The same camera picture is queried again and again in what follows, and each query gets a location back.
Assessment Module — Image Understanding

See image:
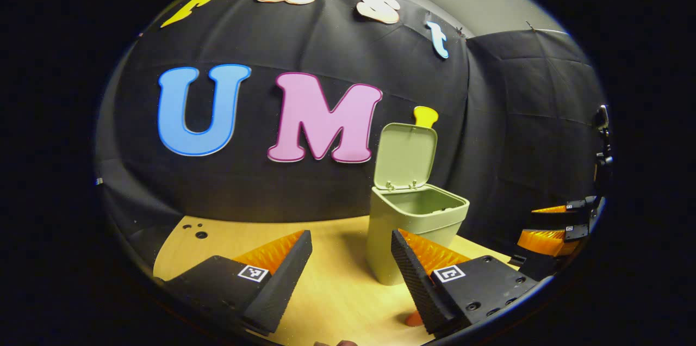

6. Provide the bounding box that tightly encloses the green desktop garbage bin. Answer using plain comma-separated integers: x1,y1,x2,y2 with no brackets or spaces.
366,122,470,286

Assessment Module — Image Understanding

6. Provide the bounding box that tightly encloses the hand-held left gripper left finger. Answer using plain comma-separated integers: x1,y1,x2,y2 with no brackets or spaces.
158,230,313,336

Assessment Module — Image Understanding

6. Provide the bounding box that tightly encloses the wooden desktop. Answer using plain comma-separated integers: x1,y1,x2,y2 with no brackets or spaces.
153,214,514,346

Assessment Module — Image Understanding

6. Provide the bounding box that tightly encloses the black backdrop cloth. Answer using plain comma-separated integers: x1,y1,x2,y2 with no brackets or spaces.
95,0,612,265

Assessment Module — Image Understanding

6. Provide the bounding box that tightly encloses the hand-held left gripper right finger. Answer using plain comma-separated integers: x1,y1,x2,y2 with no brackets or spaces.
390,229,539,336

